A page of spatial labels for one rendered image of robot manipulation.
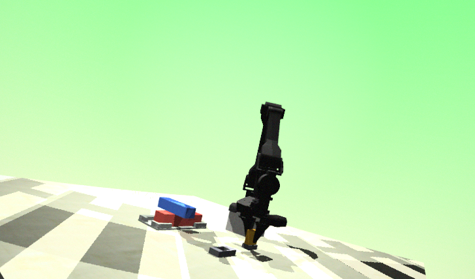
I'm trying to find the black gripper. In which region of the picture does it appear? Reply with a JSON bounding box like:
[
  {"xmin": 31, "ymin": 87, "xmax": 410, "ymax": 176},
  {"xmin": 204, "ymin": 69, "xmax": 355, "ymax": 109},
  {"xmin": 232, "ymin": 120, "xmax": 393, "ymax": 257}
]
[{"xmin": 228, "ymin": 190, "xmax": 288, "ymax": 243}]

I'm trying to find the blue bar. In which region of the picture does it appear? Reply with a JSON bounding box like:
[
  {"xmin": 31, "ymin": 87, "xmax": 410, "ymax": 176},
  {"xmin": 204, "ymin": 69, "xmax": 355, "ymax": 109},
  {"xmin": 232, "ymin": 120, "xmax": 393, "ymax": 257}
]
[{"xmin": 157, "ymin": 197, "xmax": 196, "ymax": 219}]

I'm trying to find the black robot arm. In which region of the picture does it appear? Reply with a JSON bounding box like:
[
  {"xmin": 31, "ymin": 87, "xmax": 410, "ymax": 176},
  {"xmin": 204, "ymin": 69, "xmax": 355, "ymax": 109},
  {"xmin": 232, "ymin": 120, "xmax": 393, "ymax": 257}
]
[{"xmin": 236, "ymin": 101, "xmax": 285, "ymax": 216}]

